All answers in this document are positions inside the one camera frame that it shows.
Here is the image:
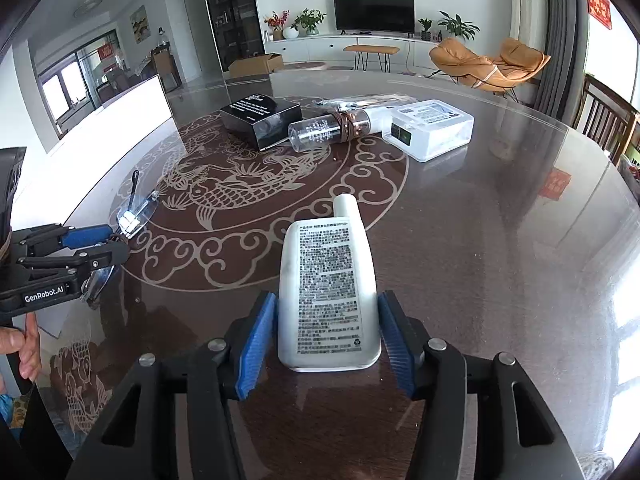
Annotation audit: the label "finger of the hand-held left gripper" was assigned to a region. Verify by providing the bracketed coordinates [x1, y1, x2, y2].
[15, 224, 113, 256]
[17, 242, 130, 281]

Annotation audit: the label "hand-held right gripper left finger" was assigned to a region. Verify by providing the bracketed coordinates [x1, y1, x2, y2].
[67, 290, 278, 480]

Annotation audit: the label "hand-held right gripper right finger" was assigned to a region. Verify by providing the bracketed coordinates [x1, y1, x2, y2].
[377, 290, 586, 480]

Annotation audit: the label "black frame eyeglasses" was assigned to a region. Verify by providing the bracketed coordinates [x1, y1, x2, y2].
[82, 170, 161, 311]

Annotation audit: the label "white lotion bottle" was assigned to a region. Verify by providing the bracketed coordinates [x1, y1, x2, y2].
[277, 194, 383, 373]

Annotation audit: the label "person's left hand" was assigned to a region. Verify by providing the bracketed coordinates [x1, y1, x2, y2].
[0, 312, 43, 383]

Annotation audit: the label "black cardboard box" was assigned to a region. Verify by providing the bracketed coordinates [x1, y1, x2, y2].
[219, 93, 302, 152]

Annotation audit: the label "white plastic box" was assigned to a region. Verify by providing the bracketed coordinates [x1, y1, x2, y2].
[382, 100, 475, 163]

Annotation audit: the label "clear spray bottle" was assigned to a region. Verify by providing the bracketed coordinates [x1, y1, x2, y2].
[288, 108, 393, 153]

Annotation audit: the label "brown cardboard box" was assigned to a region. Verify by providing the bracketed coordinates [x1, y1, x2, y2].
[228, 53, 284, 78]

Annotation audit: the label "clear plastic bag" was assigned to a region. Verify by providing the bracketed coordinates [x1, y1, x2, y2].
[312, 92, 416, 111]

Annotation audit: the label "dark glass display cabinet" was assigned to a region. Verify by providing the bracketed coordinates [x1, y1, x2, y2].
[199, 0, 266, 72]

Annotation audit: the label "red flower arrangement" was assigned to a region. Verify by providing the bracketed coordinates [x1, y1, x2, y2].
[264, 10, 291, 41]

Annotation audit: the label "orange lounge chair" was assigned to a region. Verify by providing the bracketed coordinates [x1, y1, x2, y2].
[429, 36, 552, 101]

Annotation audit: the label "orange bench with black legs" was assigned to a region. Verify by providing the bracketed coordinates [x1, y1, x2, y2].
[343, 44, 401, 71]

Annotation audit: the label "white television cabinet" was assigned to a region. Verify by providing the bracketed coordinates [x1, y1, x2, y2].
[265, 34, 446, 66]

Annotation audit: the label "green potted plant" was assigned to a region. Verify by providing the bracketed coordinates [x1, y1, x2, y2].
[291, 8, 327, 37]

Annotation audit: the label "wooden dining chair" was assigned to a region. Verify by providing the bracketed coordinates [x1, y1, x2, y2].
[580, 74, 640, 161]

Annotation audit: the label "large leafy potted plant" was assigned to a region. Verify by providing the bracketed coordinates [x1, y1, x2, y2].
[437, 11, 481, 43]

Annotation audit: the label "black television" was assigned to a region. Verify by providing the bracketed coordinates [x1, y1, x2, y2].
[333, 0, 416, 35]

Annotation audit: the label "grey curtain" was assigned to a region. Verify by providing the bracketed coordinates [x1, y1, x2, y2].
[532, 0, 593, 121]

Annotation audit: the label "framed wall painting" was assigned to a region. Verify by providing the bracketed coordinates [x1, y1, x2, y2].
[130, 5, 151, 43]

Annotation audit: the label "brown hair tie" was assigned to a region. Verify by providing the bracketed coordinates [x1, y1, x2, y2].
[336, 112, 358, 142]

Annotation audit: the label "red wall hanging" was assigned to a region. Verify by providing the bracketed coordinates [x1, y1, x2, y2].
[586, 0, 613, 30]

